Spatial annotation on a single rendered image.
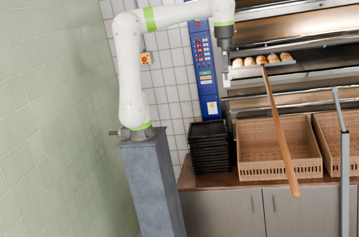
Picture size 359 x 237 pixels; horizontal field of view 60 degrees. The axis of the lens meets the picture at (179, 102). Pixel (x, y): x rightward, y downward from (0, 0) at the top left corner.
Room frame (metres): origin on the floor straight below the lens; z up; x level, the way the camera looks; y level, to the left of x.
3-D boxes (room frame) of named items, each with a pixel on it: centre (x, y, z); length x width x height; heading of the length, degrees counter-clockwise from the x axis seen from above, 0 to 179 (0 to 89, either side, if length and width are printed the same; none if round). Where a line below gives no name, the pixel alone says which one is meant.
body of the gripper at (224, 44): (1.42, -0.25, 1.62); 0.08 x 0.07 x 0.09; 165
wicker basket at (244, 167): (2.04, -0.64, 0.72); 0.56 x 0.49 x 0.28; 77
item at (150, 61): (2.47, 0.20, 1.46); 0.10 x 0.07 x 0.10; 77
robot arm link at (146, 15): (1.55, 0.14, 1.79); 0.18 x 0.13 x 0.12; 90
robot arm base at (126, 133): (1.57, 0.28, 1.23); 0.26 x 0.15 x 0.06; 73
